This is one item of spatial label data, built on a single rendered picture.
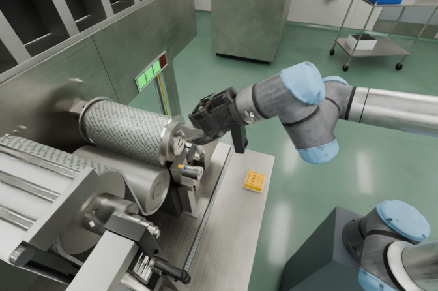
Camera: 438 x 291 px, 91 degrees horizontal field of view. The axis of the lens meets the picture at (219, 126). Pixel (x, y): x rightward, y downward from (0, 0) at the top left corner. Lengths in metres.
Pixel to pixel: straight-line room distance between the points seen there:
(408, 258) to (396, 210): 0.16
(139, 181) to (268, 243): 1.37
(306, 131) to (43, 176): 0.42
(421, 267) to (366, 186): 1.71
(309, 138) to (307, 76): 0.12
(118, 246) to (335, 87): 0.48
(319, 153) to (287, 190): 1.59
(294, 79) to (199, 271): 0.66
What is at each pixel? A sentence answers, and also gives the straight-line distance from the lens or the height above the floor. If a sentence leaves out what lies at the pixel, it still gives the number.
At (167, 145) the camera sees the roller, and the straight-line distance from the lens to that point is 0.57.
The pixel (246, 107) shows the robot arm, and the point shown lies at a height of 1.44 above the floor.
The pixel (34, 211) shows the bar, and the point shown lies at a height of 1.44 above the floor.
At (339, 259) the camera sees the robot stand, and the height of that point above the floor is 0.90.
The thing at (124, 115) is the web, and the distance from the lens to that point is 0.64.
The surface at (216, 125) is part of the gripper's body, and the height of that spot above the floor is 1.37.
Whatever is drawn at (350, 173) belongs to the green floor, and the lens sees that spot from 2.35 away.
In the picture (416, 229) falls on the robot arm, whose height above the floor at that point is 1.13.
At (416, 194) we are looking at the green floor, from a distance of 2.54.
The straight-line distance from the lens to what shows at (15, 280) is 0.94.
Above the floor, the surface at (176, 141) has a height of 1.28.
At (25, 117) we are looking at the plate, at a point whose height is 1.35.
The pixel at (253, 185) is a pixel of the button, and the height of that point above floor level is 0.92.
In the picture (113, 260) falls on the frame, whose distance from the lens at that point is 0.30.
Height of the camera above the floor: 1.71
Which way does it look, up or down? 46 degrees down
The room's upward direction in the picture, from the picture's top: straight up
